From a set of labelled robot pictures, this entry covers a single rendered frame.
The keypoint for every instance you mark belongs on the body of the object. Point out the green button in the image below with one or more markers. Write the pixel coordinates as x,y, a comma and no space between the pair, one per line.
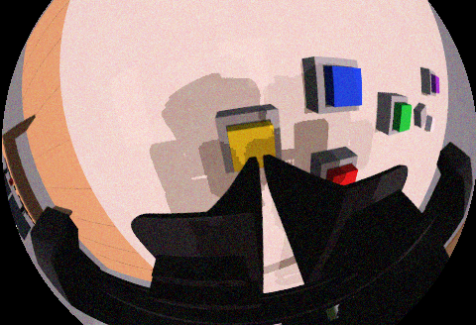
394,113

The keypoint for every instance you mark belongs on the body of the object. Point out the purple button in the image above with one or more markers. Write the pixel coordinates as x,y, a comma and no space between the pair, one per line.
429,81

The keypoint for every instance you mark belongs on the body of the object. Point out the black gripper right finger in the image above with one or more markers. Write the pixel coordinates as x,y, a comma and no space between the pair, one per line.
314,211

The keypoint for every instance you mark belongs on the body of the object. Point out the yellow button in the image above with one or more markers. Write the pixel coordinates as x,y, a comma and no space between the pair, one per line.
249,131

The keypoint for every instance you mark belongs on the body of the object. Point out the red button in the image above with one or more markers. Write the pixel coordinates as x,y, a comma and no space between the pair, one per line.
338,165

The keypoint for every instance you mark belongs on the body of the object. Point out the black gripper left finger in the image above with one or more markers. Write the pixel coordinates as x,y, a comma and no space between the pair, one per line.
233,226

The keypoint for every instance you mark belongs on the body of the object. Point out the blue button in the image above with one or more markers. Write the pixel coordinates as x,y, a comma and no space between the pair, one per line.
332,84

